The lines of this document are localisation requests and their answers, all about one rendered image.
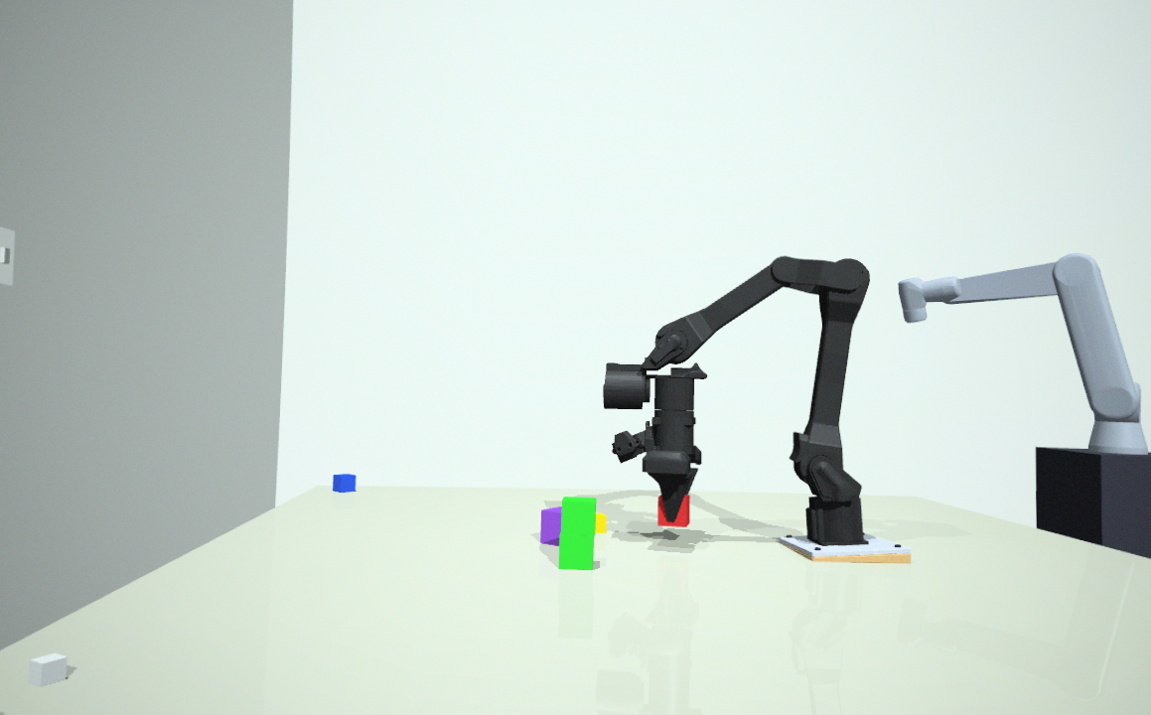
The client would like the green block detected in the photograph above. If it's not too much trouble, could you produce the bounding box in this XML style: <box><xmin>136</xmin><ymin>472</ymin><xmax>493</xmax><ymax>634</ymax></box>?
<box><xmin>559</xmin><ymin>535</ymin><xmax>594</xmax><ymax>570</ymax></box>
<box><xmin>561</xmin><ymin>497</ymin><xmax>596</xmax><ymax>537</ymax></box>

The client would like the purple block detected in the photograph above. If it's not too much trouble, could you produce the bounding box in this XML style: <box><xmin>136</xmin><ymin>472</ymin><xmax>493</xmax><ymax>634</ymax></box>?
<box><xmin>540</xmin><ymin>505</ymin><xmax>562</xmax><ymax>546</ymax></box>

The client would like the red block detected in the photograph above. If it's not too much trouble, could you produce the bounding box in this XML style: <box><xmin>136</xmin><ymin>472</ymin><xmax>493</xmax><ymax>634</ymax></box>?
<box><xmin>657</xmin><ymin>495</ymin><xmax>689</xmax><ymax>527</ymax></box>

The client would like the blue cube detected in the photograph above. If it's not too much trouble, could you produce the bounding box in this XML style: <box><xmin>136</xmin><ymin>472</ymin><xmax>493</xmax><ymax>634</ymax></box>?
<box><xmin>333</xmin><ymin>474</ymin><xmax>356</xmax><ymax>493</ymax></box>

